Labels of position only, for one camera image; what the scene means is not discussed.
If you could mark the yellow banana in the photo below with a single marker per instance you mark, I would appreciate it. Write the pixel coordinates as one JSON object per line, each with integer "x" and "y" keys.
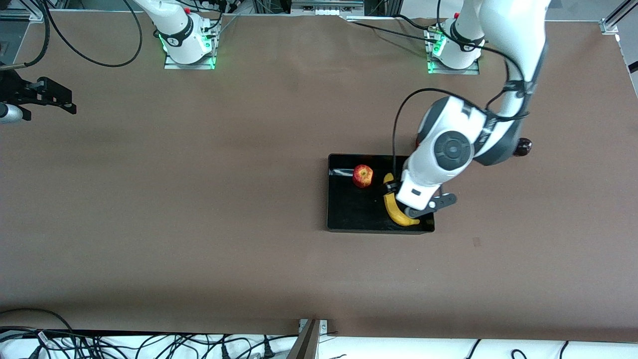
{"x": 396, "y": 214}

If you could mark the small metal edge bracket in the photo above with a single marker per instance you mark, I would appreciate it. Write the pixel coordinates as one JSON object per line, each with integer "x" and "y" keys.
{"x": 323, "y": 325}

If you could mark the white power strip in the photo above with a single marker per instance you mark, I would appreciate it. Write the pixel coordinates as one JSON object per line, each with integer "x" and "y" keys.
{"x": 326, "y": 6}

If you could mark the dark purple eggplant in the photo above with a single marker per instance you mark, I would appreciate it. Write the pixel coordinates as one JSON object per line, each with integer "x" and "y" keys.
{"x": 523, "y": 147}

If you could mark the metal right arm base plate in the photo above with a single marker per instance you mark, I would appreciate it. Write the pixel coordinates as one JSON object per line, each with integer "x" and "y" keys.
{"x": 172, "y": 64}

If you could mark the black plastic tray box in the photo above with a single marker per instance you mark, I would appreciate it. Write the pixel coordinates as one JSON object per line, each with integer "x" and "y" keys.
{"x": 356, "y": 209}

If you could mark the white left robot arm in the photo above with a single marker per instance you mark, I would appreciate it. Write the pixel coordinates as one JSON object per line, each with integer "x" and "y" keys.
{"x": 451, "y": 149}

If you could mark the aluminium frame profile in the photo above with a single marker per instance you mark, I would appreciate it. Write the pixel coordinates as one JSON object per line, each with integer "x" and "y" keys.
{"x": 20, "y": 12}
{"x": 615, "y": 17}

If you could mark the red yellow apple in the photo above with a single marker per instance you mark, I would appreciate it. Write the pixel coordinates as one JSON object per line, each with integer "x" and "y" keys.
{"x": 363, "y": 176}

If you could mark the grey slanted beam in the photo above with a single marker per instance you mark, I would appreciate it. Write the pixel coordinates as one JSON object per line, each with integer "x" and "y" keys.
{"x": 306, "y": 344}

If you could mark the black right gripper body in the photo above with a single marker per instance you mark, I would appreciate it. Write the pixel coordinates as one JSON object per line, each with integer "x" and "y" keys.
{"x": 11, "y": 89}

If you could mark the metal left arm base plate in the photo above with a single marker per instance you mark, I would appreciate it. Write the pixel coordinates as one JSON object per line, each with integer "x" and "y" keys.
{"x": 438, "y": 70}

